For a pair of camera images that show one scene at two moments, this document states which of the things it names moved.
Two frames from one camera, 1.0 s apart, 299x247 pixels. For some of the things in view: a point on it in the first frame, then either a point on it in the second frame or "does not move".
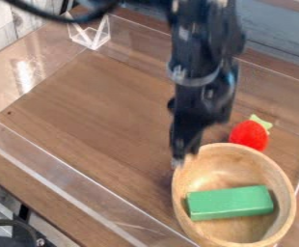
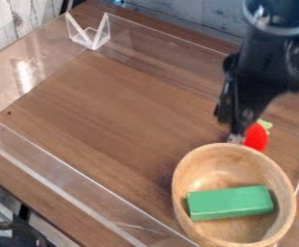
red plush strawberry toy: x=250 y=132 does not move
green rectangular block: x=229 y=202 does not move
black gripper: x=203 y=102 to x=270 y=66
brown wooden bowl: x=226 y=166 does not move
